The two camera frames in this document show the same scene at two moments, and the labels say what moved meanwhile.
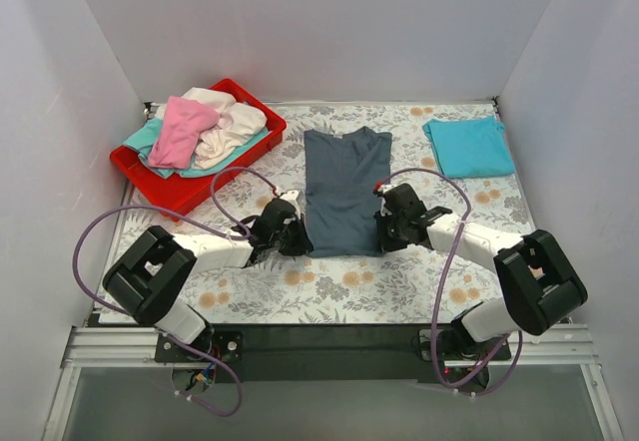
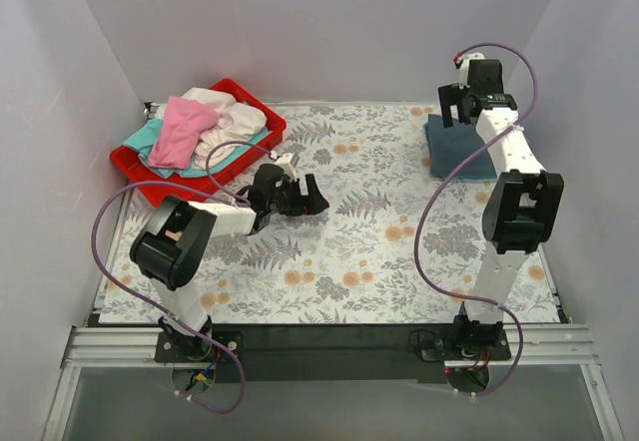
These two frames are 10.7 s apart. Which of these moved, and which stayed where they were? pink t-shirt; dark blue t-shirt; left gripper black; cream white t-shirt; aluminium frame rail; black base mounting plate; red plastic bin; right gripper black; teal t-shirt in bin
Moved: right gripper black; dark blue t-shirt; left gripper black
Stayed: cream white t-shirt; red plastic bin; teal t-shirt in bin; black base mounting plate; aluminium frame rail; pink t-shirt
